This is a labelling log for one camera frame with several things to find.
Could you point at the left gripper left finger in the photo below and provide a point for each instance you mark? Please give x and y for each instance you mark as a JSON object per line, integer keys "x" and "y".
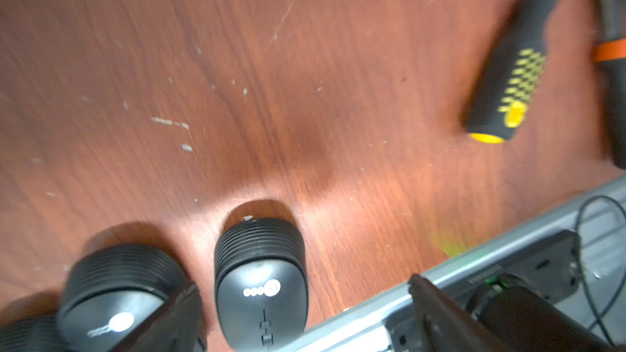
{"x": 174, "y": 326}

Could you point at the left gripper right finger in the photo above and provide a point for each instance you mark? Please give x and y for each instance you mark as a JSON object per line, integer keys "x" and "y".
{"x": 443, "y": 325}

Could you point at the black computer mouse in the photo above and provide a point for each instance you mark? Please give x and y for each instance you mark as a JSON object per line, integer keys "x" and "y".
{"x": 261, "y": 286}
{"x": 38, "y": 333}
{"x": 110, "y": 292}

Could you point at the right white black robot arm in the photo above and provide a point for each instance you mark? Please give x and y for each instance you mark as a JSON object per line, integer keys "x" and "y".
{"x": 512, "y": 305}

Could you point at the yellow black screwdriver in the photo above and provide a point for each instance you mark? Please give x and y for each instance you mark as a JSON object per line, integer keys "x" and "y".
{"x": 511, "y": 75}

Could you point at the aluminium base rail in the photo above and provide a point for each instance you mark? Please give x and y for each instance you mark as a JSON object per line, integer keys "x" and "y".
{"x": 598, "y": 217}

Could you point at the orange handled pliers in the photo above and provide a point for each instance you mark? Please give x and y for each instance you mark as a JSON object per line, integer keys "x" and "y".
{"x": 609, "y": 55}

